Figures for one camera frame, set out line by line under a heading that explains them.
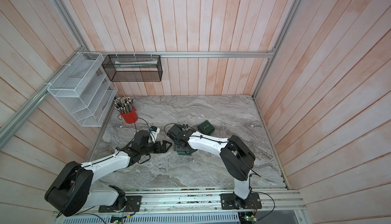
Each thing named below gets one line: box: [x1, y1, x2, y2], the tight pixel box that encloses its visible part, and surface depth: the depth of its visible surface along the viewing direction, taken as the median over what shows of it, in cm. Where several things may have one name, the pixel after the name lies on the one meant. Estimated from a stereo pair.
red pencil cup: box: [119, 107, 138, 125], surface depth 106 cm
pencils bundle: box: [113, 95, 134, 115], surface depth 95 cm
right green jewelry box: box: [197, 120, 216, 135], surface depth 102 cm
